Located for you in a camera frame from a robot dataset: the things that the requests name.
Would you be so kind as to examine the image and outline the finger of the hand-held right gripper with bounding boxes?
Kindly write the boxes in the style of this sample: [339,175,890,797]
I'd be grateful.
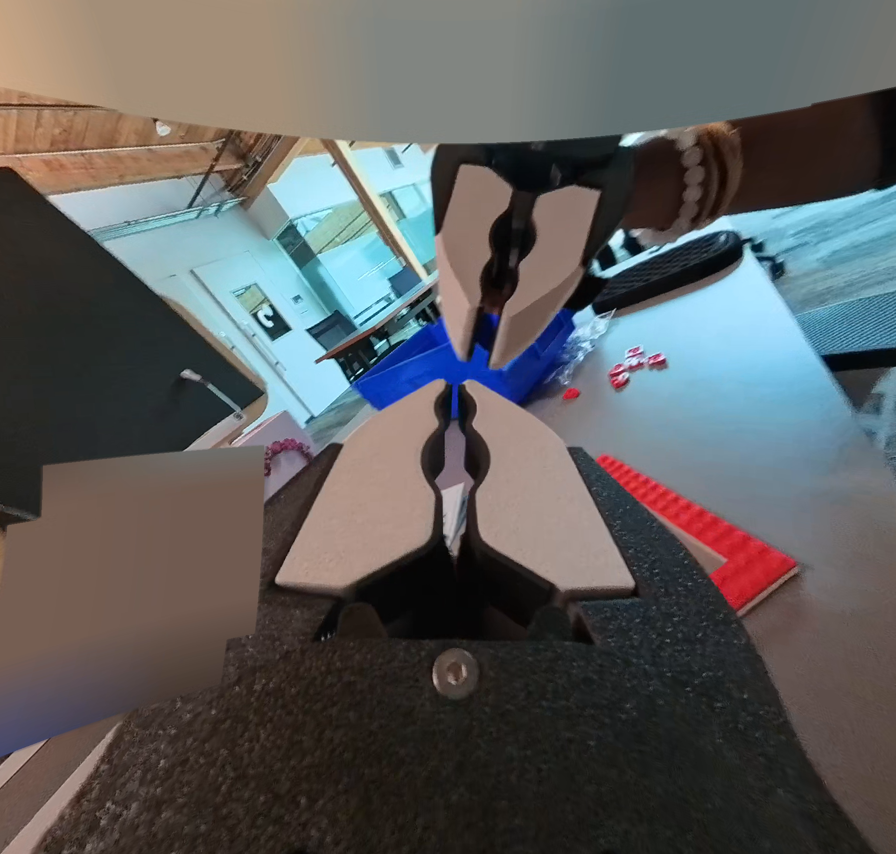
[488,186,603,371]
[434,163,516,365]

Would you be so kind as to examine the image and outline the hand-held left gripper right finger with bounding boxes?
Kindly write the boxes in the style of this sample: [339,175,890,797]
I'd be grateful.
[461,378,637,598]

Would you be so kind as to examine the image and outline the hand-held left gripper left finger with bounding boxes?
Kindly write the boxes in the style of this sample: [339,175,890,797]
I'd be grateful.
[274,378,450,598]

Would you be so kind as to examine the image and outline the person's right forearm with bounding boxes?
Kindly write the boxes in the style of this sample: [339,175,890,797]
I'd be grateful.
[622,87,896,237]

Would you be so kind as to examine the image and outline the grey desk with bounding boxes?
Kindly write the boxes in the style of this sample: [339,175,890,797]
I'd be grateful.
[518,234,896,854]

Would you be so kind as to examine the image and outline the clear plastic bag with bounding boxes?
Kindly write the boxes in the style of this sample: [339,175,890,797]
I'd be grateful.
[558,308,618,387]

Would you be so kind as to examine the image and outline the wooden table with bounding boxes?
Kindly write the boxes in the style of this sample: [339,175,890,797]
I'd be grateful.
[314,276,443,366]

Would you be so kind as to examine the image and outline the black mesh chair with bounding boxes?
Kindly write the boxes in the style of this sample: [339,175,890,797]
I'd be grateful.
[590,231,744,317]

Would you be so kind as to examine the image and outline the blue plastic bin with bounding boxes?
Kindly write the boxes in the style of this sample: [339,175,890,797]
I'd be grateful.
[353,306,576,411]

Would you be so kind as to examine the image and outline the cluster of small red bricks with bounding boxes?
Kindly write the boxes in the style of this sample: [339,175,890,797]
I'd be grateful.
[608,345,668,390]

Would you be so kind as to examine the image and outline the white door with sign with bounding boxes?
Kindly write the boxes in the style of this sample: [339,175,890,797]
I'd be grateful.
[192,250,312,424]

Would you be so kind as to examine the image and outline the black panel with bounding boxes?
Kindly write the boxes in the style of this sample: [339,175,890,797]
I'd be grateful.
[0,166,268,520]

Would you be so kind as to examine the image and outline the pink bead ring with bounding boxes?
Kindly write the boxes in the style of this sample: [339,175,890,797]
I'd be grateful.
[264,438,316,478]

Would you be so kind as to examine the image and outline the white bead bracelet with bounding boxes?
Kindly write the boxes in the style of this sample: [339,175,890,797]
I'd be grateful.
[632,128,709,247]

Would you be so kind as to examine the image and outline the brown bead bracelet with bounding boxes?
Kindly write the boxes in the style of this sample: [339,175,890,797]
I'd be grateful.
[693,121,744,226]

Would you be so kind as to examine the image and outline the red brick frame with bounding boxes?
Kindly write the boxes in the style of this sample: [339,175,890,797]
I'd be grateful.
[595,453,800,617]

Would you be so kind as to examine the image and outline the metal lever handle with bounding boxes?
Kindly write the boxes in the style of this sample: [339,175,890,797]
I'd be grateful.
[179,368,247,422]

